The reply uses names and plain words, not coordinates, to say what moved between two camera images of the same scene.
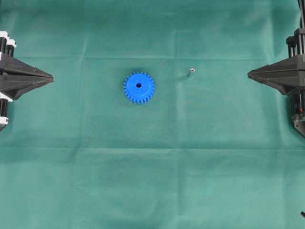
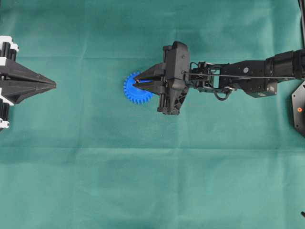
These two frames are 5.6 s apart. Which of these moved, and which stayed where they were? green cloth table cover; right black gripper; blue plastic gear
Moved: right black gripper
Stayed: blue plastic gear; green cloth table cover
